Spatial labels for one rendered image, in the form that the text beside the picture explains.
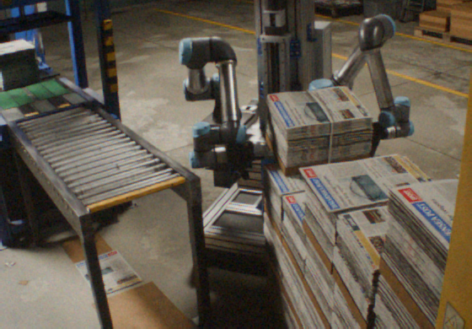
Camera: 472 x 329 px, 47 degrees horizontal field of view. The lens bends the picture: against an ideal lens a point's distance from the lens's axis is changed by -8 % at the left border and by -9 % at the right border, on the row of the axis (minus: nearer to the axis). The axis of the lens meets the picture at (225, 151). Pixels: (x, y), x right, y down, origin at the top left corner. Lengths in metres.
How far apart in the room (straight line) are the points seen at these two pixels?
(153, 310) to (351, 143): 1.33
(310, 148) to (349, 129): 0.17
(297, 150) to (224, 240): 0.98
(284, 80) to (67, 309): 1.62
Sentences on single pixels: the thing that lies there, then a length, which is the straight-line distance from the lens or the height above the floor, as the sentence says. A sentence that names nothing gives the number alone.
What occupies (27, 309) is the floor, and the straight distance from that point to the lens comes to 3.18.
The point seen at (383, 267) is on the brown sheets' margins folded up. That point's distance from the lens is 1.36.
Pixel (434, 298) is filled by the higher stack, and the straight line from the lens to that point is 1.16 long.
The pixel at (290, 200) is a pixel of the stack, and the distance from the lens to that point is 2.17.
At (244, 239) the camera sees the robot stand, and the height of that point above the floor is 0.23.
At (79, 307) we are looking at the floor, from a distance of 3.10.
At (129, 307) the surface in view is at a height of 0.00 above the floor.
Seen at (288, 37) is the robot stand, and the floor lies 1.24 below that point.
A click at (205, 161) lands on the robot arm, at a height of 0.86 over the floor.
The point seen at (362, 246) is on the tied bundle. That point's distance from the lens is 1.48.
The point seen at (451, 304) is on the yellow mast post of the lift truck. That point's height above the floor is 1.45.
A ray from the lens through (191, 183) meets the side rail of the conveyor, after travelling 2.42.
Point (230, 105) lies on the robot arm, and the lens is 2.44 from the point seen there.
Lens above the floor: 1.87
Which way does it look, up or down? 24 degrees down
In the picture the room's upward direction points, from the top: 3 degrees counter-clockwise
